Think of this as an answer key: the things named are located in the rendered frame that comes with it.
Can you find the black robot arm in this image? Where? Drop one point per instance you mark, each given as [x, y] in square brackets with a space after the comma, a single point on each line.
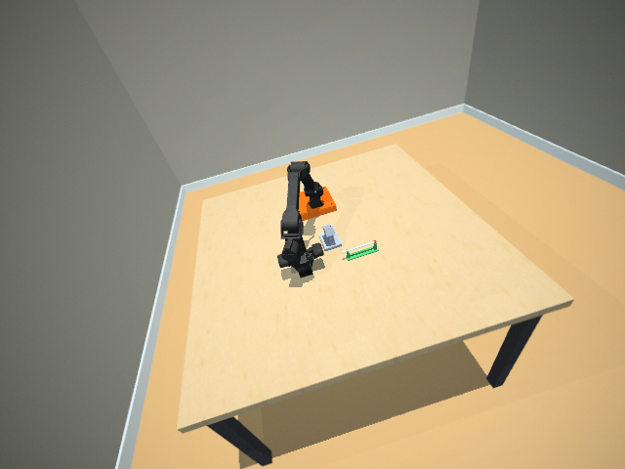
[291, 222]

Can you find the green u-shaped rack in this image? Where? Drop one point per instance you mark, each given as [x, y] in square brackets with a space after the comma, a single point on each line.
[362, 252]

